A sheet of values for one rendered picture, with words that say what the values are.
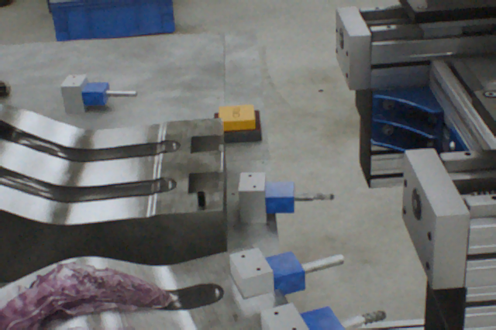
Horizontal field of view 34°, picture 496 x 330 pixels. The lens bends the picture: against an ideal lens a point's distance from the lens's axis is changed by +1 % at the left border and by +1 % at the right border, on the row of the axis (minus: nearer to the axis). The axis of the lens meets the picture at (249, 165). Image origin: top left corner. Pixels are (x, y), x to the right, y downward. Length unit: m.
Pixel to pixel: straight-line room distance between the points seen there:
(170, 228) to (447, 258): 0.36
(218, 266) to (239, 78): 0.69
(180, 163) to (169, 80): 0.52
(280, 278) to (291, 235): 1.61
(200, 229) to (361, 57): 0.40
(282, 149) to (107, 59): 1.37
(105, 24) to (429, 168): 3.43
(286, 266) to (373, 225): 1.64
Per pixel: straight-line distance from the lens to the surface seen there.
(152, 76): 1.64
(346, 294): 2.29
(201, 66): 1.66
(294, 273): 0.93
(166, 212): 1.01
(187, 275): 0.96
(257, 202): 1.12
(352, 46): 1.24
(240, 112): 1.37
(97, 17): 4.20
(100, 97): 1.50
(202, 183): 1.10
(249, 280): 0.90
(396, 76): 1.28
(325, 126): 3.16
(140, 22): 4.21
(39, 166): 1.14
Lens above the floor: 1.43
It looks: 29 degrees down
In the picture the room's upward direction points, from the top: 4 degrees counter-clockwise
